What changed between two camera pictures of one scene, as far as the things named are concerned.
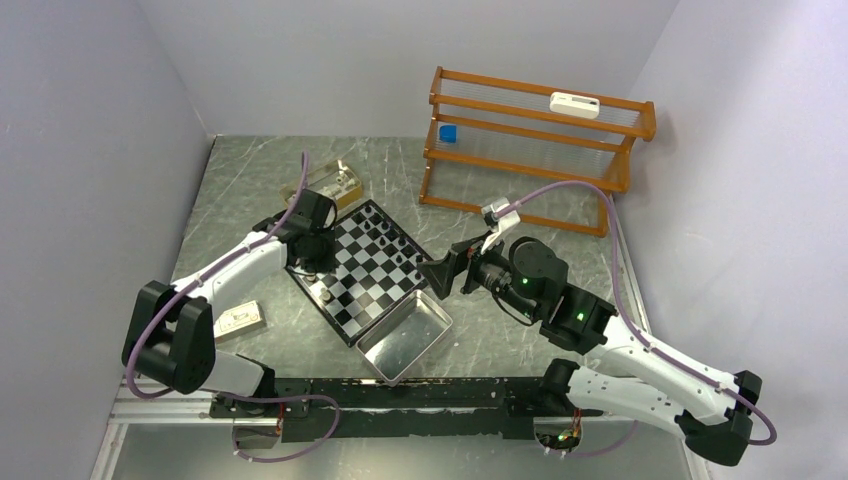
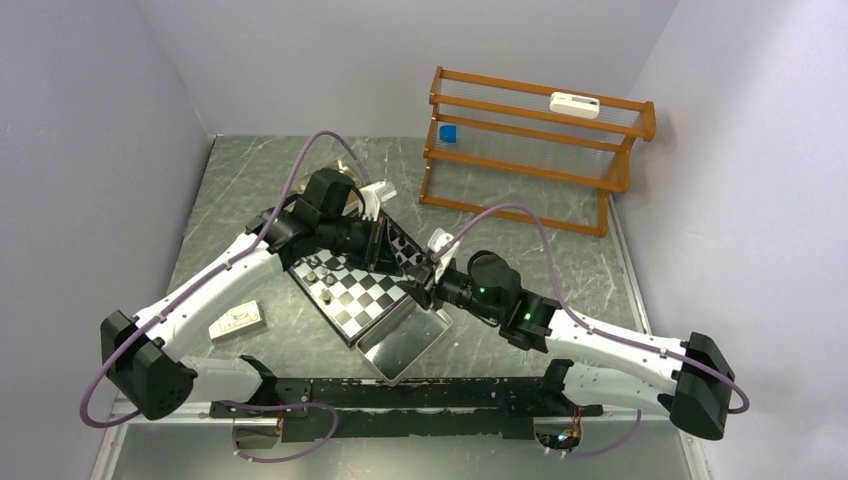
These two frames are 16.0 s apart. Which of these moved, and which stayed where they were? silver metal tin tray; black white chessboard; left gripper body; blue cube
Moved: left gripper body
Stayed: blue cube; silver metal tin tray; black white chessboard
